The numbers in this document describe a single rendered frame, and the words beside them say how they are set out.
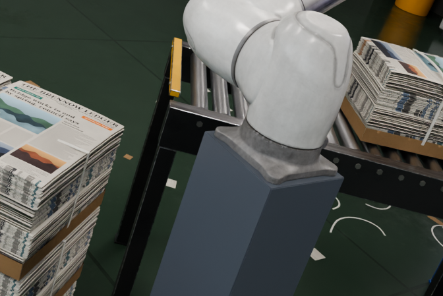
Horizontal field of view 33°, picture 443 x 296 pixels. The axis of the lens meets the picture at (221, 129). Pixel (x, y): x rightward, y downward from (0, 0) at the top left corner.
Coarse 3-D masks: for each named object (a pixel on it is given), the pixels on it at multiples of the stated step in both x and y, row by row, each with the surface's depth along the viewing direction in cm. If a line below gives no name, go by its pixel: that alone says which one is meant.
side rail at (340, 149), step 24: (168, 120) 198; (192, 120) 198; (216, 120) 199; (240, 120) 203; (168, 144) 201; (192, 144) 202; (336, 144) 208; (360, 168) 207; (384, 168) 207; (408, 168) 209; (360, 192) 210; (384, 192) 210; (408, 192) 211; (432, 192) 211; (432, 216) 215
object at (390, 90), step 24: (360, 48) 230; (384, 48) 225; (360, 72) 225; (384, 72) 210; (408, 72) 209; (360, 96) 221; (384, 96) 210; (408, 96) 210; (432, 96) 212; (384, 120) 213; (408, 120) 214
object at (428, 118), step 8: (408, 48) 234; (416, 56) 228; (424, 64) 223; (432, 72) 219; (440, 80) 213; (440, 88) 211; (440, 96) 212; (432, 104) 213; (432, 112) 214; (440, 112) 214; (424, 120) 214; (432, 120) 216; (440, 120) 215; (424, 128) 215; (432, 128) 216; (416, 136) 217; (424, 136) 217; (432, 136) 217
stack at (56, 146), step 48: (0, 96) 166; (48, 96) 174; (0, 144) 148; (48, 144) 154; (96, 144) 161; (0, 192) 143; (48, 192) 144; (96, 192) 174; (0, 240) 146; (48, 240) 156; (0, 288) 151; (48, 288) 168
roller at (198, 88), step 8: (192, 56) 240; (192, 64) 234; (200, 64) 232; (192, 72) 228; (200, 72) 226; (192, 80) 221; (200, 80) 220; (192, 88) 216; (200, 88) 214; (192, 96) 211; (200, 96) 209; (192, 104) 206; (200, 104) 204
